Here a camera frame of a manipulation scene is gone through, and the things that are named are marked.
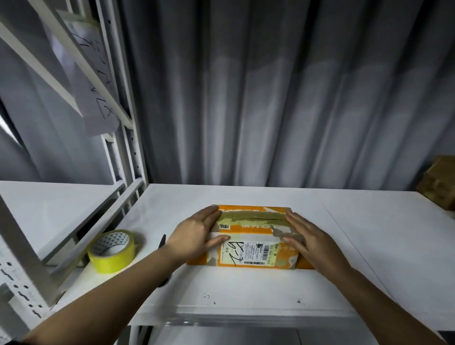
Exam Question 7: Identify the person's left hand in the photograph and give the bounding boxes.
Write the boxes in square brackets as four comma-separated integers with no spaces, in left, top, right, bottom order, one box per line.
[164,205,232,266]

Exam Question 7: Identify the person's right hand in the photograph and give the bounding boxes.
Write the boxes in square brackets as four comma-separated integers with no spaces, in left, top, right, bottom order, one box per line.
[281,210,351,280]

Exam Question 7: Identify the black scissors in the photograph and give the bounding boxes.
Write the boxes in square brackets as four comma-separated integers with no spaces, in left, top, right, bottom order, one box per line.
[155,233,173,288]

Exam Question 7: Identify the orange and white carton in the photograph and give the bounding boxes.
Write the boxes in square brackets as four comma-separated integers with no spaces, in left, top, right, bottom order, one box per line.
[187,205,316,272]

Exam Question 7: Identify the yellow tape roll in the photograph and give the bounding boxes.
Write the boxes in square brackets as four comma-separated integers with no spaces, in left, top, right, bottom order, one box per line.
[86,229,137,275]

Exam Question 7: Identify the printed brown cardboard box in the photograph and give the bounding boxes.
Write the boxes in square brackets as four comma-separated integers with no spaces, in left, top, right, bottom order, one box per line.
[415,154,455,212]

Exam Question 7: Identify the person's left forearm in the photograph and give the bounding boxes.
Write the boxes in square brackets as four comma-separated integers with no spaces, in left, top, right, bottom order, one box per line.
[24,247,184,345]

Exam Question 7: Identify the person's right forearm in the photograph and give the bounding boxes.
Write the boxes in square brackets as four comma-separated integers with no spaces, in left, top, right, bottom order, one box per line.
[329,262,446,345]

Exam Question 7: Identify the white metal shelf rack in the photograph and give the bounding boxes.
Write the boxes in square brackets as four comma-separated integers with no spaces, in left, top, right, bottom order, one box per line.
[0,0,151,345]

